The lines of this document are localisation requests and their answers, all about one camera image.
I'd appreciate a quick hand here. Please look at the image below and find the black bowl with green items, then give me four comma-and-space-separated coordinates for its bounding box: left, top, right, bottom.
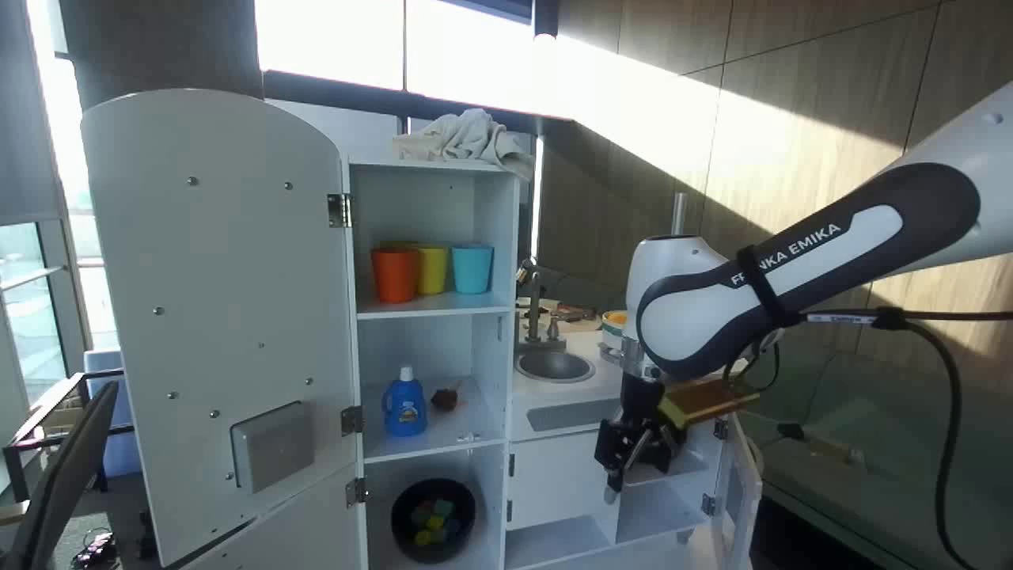
390, 476, 477, 562

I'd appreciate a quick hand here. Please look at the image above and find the grey box on tall door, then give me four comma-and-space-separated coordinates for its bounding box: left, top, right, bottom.
229, 399, 316, 495

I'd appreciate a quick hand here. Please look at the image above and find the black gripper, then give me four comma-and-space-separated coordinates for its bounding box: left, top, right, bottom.
592, 371, 682, 508

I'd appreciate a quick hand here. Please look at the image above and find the tall white cabinet door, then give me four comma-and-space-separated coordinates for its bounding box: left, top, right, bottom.
81, 84, 367, 568

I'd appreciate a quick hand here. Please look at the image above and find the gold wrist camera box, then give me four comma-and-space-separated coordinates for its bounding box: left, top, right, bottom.
661, 377, 761, 431

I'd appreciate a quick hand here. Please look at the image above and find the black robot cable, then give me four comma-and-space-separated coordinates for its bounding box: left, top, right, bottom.
778, 304, 1013, 570

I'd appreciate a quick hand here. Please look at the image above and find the blue cup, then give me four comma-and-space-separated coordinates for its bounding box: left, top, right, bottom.
451, 239, 496, 299

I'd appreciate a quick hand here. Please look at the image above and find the blue detergent bottle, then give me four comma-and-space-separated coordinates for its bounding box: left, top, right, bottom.
380, 364, 432, 441

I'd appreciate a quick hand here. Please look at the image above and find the yellow cup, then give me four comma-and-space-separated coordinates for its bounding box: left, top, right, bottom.
414, 243, 453, 299

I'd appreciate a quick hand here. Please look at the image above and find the dark toy faucet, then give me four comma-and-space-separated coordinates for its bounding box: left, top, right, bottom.
518, 262, 563, 351

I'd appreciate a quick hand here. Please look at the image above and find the orange cup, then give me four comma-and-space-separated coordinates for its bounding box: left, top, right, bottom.
370, 246, 421, 307

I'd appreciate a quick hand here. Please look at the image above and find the dark round sink basin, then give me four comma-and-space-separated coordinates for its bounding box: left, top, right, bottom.
518, 342, 595, 383

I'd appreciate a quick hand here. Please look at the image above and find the white toy kitchen cabinet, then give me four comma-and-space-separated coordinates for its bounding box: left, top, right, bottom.
346, 155, 767, 570

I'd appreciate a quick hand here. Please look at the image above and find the blue storage bin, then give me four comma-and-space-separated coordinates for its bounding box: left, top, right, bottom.
82, 349, 147, 479

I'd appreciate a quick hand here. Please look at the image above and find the crumpled white cloth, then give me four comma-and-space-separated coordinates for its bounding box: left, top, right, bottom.
392, 104, 537, 170

